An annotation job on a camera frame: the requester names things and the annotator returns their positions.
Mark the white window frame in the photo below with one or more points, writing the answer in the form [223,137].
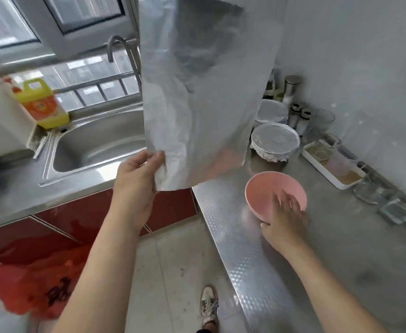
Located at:
[29,24]

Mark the yellow sponge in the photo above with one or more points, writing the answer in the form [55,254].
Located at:
[42,104]

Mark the person's right hand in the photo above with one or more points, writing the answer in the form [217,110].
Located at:
[286,225]

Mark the tall white steel-capped bottle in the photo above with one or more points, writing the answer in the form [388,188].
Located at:
[292,86]

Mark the foil-covered bowl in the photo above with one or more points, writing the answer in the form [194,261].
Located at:
[274,142]

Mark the metal window railing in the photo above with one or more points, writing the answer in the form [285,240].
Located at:
[85,83]

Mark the white shaker with black lid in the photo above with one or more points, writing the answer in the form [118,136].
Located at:
[294,115]
[304,123]

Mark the white plastic container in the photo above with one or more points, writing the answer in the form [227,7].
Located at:
[2,114]

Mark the stainless steel sink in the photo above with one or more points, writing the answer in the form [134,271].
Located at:
[92,145]

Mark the person's right forearm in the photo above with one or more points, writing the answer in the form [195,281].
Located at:
[328,294]

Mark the steel faucet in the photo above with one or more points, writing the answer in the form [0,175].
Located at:
[123,48]

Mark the person's left white shoe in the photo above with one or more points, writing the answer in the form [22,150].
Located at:
[209,305]

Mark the pink translucent cup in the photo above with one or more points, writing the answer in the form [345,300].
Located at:
[342,165]

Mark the foil-wrapped bowl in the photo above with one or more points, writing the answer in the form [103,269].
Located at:
[271,111]

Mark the stack of aluminium foil sheets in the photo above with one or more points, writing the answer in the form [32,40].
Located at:
[203,86]

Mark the pink bowl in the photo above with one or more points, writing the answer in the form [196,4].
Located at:
[262,190]

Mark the red kitchen cabinet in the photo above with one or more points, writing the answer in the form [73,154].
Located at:
[71,218]

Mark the white rectangular tray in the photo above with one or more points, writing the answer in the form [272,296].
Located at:
[317,170]

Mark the person's left forearm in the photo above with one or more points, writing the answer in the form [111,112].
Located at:
[99,281]

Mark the red plastic bag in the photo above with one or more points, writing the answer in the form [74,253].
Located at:
[40,284]

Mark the person's left hand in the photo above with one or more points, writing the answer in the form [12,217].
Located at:
[135,190]

